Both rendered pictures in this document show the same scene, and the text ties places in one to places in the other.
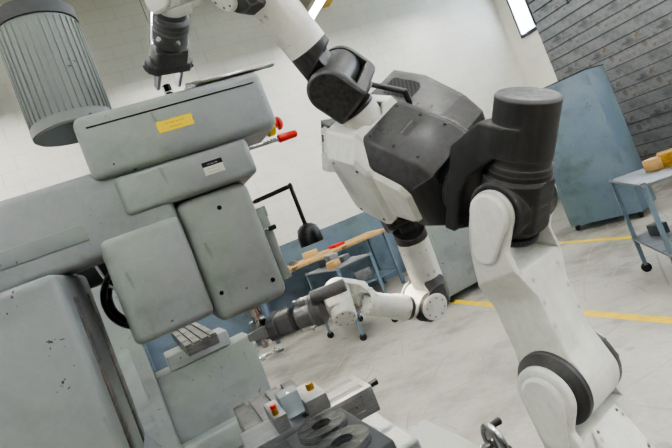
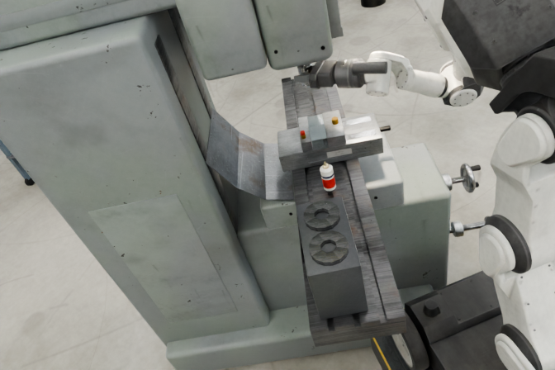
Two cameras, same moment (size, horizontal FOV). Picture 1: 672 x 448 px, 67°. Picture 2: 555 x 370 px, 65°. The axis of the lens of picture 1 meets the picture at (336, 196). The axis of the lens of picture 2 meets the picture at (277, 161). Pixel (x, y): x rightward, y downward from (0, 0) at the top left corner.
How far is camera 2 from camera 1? 0.51 m
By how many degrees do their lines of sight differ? 48
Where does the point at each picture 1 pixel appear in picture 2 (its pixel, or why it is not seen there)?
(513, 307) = (509, 189)
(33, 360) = (129, 96)
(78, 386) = (162, 117)
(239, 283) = (292, 46)
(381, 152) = (459, 13)
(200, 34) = not seen: outside the picture
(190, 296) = (249, 53)
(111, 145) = not seen: outside the picture
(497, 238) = (523, 159)
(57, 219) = not seen: outside the picture
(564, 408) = (503, 265)
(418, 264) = not seen: hidden behind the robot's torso
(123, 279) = (194, 30)
